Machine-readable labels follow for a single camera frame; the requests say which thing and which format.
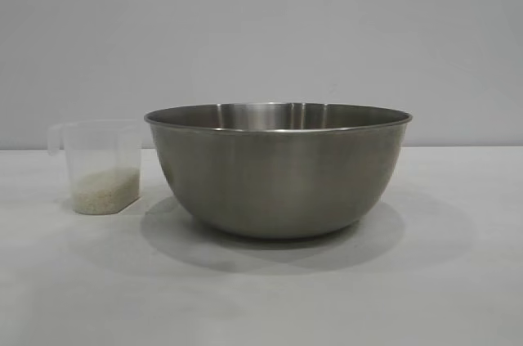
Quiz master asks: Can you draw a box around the stainless steel mixing bowl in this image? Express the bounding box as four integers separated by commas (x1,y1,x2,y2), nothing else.
142,101,413,240

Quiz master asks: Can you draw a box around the white rice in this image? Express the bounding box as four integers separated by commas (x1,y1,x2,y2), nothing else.
72,166,141,214

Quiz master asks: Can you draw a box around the clear plastic measuring cup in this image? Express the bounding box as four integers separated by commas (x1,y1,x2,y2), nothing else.
47,118,142,214

